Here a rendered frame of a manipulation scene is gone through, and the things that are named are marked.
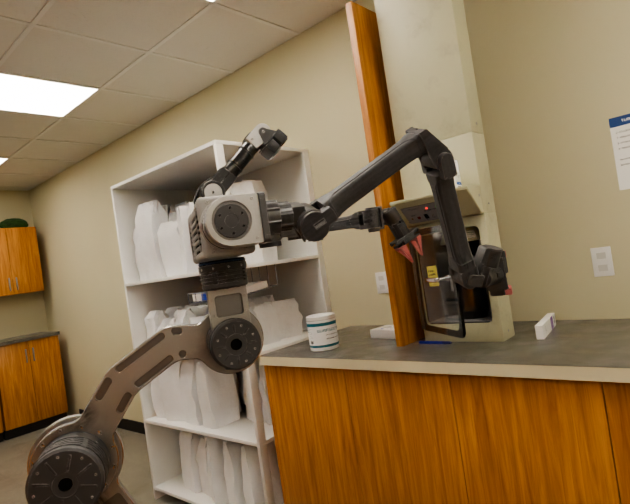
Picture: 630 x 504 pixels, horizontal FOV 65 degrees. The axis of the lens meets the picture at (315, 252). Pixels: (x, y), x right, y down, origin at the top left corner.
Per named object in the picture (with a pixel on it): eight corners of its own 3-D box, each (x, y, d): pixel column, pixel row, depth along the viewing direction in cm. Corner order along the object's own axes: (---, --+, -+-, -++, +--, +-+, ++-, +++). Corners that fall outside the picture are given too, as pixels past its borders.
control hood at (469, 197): (407, 226, 200) (403, 202, 200) (484, 212, 178) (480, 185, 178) (392, 228, 191) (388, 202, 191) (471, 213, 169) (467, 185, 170)
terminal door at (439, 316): (425, 329, 197) (410, 231, 198) (466, 338, 168) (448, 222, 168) (423, 330, 197) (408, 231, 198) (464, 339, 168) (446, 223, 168)
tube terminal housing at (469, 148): (452, 329, 217) (426, 157, 219) (528, 327, 196) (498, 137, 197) (425, 341, 199) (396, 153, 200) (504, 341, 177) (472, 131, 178)
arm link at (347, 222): (304, 242, 205) (301, 216, 205) (316, 240, 208) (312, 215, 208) (372, 234, 169) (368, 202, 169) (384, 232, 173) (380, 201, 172)
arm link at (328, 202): (417, 115, 131) (438, 117, 122) (437, 157, 137) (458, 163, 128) (282, 214, 127) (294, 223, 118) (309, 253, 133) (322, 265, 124)
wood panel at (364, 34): (451, 322, 234) (407, 33, 236) (457, 322, 232) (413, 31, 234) (396, 346, 197) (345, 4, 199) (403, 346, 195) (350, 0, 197)
